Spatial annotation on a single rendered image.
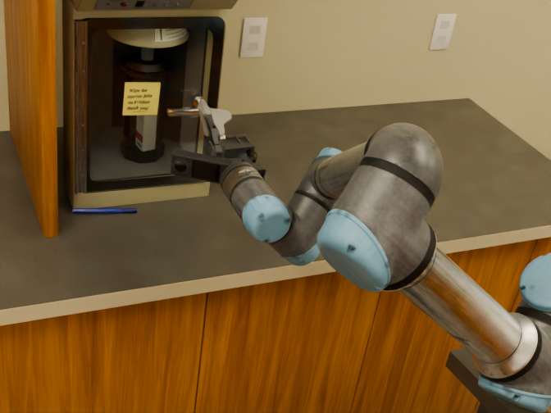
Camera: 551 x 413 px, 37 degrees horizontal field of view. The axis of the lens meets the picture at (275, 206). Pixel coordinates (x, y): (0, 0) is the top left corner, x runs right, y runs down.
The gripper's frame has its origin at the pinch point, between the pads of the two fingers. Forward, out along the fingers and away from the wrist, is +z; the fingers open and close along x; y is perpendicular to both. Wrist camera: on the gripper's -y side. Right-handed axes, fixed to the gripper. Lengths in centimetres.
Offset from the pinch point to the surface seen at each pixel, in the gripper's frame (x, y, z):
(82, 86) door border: 5.3, -19.7, 14.0
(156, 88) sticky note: 3.9, -4.3, 13.7
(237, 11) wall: 3, 31, 58
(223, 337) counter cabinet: -46.5, 5.5, -11.7
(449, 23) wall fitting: -3, 101, 58
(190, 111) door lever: 0.4, 1.8, 8.6
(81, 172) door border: -15.0, -20.2, 14.0
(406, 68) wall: -18, 89, 58
